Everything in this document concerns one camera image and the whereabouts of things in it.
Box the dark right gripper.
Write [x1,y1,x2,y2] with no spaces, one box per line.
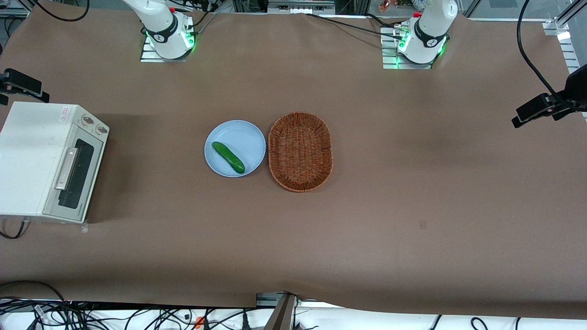
[0,69,50,106]

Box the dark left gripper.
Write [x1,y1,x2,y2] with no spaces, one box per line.
[511,64,587,129]

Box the silver oven door handle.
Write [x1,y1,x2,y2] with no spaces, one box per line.
[54,148,79,191]

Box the glass oven door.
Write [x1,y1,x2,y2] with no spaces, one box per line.
[44,136,105,224]

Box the white toaster oven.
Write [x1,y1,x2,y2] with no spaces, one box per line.
[0,101,110,225]

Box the brown table cover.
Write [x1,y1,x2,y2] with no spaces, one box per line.
[0,2,587,320]

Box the green cucumber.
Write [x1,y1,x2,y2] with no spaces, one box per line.
[211,141,246,175]

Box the light blue plate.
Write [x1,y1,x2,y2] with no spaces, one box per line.
[204,120,267,178]

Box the brown wicker basket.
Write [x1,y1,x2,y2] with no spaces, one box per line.
[268,111,333,193]

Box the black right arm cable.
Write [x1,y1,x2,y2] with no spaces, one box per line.
[34,0,90,22]

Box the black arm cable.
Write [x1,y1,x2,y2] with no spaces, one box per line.
[516,0,570,105]
[34,0,90,22]

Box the aluminium frame profile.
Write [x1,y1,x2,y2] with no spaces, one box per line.
[543,0,587,75]

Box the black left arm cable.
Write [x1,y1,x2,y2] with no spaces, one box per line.
[516,0,570,105]

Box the black oven power cord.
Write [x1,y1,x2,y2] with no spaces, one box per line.
[0,219,26,240]

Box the short black base cable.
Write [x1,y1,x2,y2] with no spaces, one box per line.
[366,13,400,31]

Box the black looped floor cable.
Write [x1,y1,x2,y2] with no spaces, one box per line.
[0,280,66,303]

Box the long black base cable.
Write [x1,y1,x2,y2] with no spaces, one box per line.
[305,13,404,39]

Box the black cable tangle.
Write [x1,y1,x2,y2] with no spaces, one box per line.
[0,298,257,330]

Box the metal frame beam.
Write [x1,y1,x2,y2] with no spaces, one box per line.
[268,0,336,15]

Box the dark frame post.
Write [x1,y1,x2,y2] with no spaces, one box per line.
[256,291,299,330]

